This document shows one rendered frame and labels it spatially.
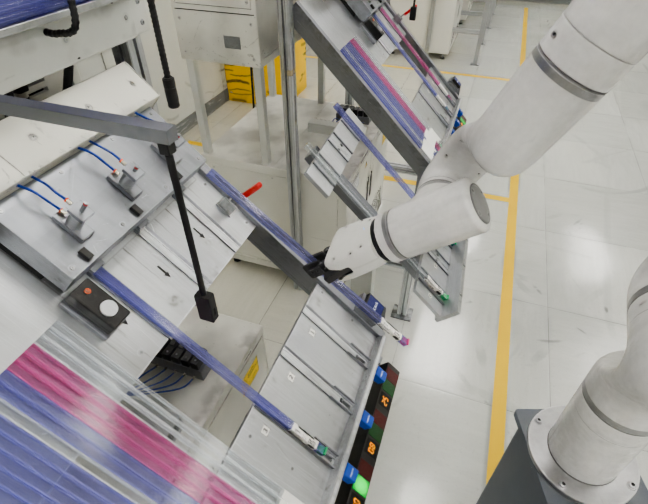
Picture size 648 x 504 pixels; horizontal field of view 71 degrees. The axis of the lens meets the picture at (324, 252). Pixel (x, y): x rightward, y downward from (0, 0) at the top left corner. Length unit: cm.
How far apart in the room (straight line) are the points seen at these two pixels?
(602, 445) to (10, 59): 102
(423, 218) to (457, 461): 120
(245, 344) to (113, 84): 66
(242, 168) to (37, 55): 125
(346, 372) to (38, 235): 60
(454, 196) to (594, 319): 177
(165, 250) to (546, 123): 60
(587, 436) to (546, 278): 162
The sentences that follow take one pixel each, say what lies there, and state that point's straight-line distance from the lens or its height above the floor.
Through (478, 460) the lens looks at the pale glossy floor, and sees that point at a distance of 177.
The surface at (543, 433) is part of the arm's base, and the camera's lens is 102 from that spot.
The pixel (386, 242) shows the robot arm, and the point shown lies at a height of 110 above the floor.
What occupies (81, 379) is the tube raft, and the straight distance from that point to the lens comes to 70.
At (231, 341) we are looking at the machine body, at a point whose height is 62.
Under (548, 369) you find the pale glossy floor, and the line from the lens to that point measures 207.
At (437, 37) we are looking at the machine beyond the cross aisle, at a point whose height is 21.
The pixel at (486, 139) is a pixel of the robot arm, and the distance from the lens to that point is 58.
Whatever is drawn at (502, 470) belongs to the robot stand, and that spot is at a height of 51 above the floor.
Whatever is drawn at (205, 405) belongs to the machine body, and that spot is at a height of 62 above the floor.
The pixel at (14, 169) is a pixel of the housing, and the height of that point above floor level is 123.
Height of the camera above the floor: 153
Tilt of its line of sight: 41 degrees down
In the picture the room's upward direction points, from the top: straight up
